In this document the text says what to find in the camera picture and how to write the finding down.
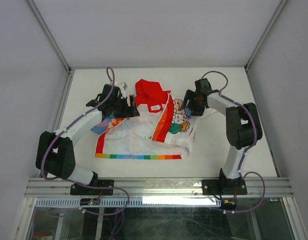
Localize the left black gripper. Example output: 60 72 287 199
111 95 139 119

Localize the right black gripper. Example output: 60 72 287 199
180 89 204 116

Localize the white red rainbow kids jacket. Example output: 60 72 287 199
92 79 202 160

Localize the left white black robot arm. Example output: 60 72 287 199
36 83 140 194

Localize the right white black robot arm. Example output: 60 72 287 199
182 78 262 196

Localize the small black connector box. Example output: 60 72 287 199
220 199 237 211

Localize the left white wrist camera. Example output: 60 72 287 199
114 82 127 99

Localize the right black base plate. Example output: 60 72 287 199
202 178 247 196

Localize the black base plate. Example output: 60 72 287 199
70 179 114 196
202 178 247 196

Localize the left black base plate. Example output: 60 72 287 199
70 179 114 196

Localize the white slotted cable duct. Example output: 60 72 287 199
36 196 221 208

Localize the aluminium mounting rail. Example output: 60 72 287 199
25 177 294 198

